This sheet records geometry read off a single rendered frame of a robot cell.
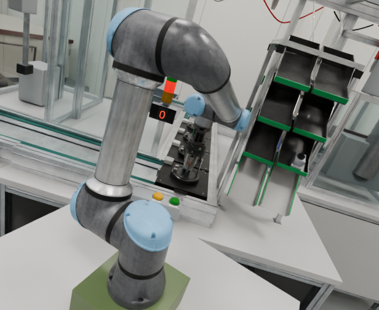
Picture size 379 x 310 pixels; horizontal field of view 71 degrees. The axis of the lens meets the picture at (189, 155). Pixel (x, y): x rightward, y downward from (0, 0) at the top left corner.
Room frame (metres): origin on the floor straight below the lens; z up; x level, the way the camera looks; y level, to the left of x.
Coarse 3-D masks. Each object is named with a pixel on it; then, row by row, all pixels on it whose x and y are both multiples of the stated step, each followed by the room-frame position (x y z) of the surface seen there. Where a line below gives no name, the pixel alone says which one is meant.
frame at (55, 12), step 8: (56, 0) 1.23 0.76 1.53; (56, 8) 1.23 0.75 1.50; (56, 16) 1.23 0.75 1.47; (56, 24) 1.23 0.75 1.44; (56, 32) 1.23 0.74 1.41; (56, 40) 1.23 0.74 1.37; (56, 48) 1.24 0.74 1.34; (48, 56) 1.23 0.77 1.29; (48, 64) 1.23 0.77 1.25; (48, 72) 1.23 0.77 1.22; (48, 80) 1.23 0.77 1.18; (48, 88) 1.23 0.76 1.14; (48, 96) 1.23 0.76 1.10; (48, 104) 1.24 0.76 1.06; (48, 112) 1.23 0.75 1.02; (48, 120) 1.23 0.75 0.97
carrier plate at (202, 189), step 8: (168, 168) 1.15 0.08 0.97; (160, 176) 1.05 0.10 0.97; (168, 176) 1.07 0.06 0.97; (200, 176) 1.17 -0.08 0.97; (208, 176) 1.20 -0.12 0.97; (160, 184) 1.00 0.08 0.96; (168, 184) 1.00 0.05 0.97; (176, 184) 1.03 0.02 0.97; (184, 184) 1.05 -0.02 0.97; (200, 184) 1.09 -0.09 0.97; (208, 184) 1.12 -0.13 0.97; (192, 192) 1.00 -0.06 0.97; (200, 192) 1.02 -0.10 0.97
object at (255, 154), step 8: (256, 120) 1.28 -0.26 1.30; (256, 128) 1.23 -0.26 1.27; (264, 128) 1.24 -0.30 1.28; (272, 128) 1.26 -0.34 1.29; (256, 136) 1.18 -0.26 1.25; (264, 136) 1.19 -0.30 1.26; (272, 136) 1.21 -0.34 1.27; (280, 136) 1.15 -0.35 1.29; (248, 144) 1.12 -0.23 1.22; (256, 144) 1.13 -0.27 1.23; (264, 144) 1.15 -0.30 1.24; (272, 144) 1.16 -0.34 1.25; (248, 152) 1.08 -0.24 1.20; (256, 152) 1.09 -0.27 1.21; (264, 152) 1.10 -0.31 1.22; (272, 152) 1.11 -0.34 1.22; (256, 160) 1.05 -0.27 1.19; (264, 160) 1.03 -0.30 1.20; (272, 160) 1.07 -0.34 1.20
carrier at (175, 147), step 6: (174, 144) 1.44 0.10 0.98; (174, 150) 1.38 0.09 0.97; (180, 150) 1.35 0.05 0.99; (174, 156) 1.30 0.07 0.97; (180, 156) 1.32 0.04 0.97; (204, 156) 1.43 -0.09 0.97; (180, 162) 1.25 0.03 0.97; (198, 162) 1.32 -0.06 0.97; (204, 162) 1.34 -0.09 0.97; (204, 168) 1.28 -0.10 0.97
